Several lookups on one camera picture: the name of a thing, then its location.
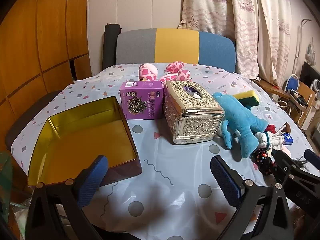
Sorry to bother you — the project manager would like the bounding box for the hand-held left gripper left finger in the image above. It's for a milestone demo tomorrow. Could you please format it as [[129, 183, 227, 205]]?
[[25, 155, 109, 240]]

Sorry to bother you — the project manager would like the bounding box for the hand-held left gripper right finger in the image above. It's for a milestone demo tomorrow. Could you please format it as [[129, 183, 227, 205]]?
[[210, 155, 294, 240]]

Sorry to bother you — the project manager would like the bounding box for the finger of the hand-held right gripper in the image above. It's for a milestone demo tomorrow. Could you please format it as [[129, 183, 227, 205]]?
[[272, 149, 304, 184], [304, 149, 320, 167]]

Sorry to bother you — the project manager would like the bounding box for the gold tin box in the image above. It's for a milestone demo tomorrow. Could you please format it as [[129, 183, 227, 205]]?
[[27, 95, 143, 188]]

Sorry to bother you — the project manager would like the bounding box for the black dotted scrunchie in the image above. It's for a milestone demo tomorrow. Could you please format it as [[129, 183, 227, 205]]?
[[254, 148, 278, 176]]

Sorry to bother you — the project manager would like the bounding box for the wooden side table with clutter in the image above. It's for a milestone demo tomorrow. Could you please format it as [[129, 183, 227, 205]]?
[[287, 81, 316, 128]]

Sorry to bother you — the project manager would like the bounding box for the blue plush toy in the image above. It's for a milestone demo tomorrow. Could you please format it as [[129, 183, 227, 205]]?
[[212, 92, 268, 158]]

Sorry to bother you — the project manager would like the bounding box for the black handheld tool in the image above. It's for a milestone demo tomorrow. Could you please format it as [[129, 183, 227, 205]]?
[[287, 89, 309, 105]]

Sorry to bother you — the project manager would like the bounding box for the silver embossed tissue box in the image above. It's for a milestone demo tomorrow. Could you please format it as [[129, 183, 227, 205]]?
[[163, 80, 225, 145]]

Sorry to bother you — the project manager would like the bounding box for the blue folding chair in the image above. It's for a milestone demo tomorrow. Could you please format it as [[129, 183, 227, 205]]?
[[282, 74, 300, 93]]

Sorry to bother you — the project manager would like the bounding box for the yellow green sponge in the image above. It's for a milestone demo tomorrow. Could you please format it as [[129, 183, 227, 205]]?
[[232, 91, 260, 110]]

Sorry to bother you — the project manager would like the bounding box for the purple carton box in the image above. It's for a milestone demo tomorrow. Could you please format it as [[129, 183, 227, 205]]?
[[119, 80, 165, 120]]

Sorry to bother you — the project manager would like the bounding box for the pink spotted plush toy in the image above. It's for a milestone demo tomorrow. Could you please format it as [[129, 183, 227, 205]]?
[[139, 60, 191, 83]]

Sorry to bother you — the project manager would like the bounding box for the black rolled mat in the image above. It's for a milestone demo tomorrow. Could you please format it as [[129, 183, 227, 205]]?
[[102, 24, 121, 71]]

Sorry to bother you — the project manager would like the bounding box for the wooden cabinet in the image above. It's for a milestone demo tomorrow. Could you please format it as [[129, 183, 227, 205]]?
[[0, 0, 90, 130]]

